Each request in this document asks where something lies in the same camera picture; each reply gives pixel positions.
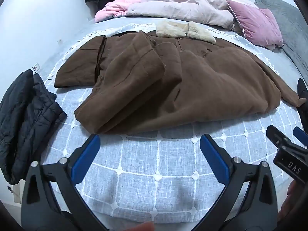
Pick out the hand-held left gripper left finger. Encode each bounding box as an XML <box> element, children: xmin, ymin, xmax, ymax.
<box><xmin>21</xmin><ymin>133</ymin><xmax>113</xmax><ymax>231</ymax></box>

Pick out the grey bed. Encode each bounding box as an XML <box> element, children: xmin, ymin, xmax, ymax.
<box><xmin>31</xmin><ymin>17</ymin><xmax>308</xmax><ymax>198</ymax></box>

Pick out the person's left hand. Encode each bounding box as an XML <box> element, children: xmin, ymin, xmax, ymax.
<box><xmin>125</xmin><ymin>221</ymin><xmax>156</xmax><ymax>231</ymax></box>

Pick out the grey quilted pillow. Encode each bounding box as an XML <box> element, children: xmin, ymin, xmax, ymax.
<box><xmin>254</xmin><ymin>0</ymin><xmax>308</xmax><ymax>77</ymax></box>

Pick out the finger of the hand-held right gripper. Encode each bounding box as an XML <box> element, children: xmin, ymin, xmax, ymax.
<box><xmin>293</xmin><ymin>126</ymin><xmax>308</xmax><ymax>148</ymax></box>
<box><xmin>266</xmin><ymin>125</ymin><xmax>291</xmax><ymax>150</ymax></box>

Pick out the black puffer jacket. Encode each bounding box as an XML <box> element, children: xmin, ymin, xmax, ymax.
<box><xmin>0</xmin><ymin>69</ymin><xmax>68</xmax><ymax>185</ymax></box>

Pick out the pink pillow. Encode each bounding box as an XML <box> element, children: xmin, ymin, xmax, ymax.
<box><xmin>226</xmin><ymin>0</ymin><xmax>284</xmax><ymax>51</ymax></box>

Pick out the brown coat with fur collar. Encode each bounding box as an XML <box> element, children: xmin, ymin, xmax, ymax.
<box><xmin>54</xmin><ymin>21</ymin><xmax>307</xmax><ymax>135</ymax></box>

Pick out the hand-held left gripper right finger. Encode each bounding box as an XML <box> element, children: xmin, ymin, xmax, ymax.
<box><xmin>186</xmin><ymin>133</ymin><xmax>280</xmax><ymax>231</ymax></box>

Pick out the pale pink duvet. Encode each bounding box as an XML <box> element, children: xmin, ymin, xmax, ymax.
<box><xmin>125</xmin><ymin>0</ymin><xmax>257</xmax><ymax>33</ymax></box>

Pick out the bright pink blanket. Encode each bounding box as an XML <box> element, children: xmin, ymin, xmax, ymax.
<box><xmin>95</xmin><ymin>0</ymin><xmax>147</xmax><ymax>24</ymax></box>

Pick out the white box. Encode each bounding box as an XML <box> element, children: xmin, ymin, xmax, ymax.
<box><xmin>7</xmin><ymin>182</ymin><xmax>23</xmax><ymax>204</ymax></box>

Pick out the person's right hand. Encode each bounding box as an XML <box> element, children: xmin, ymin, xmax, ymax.
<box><xmin>277</xmin><ymin>180</ymin><xmax>308</xmax><ymax>231</ymax></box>

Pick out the white checked blanket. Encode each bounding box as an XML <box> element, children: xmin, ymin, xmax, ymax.
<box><xmin>40</xmin><ymin>22</ymin><xmax>307</xmax><ymax>223</ymax></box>

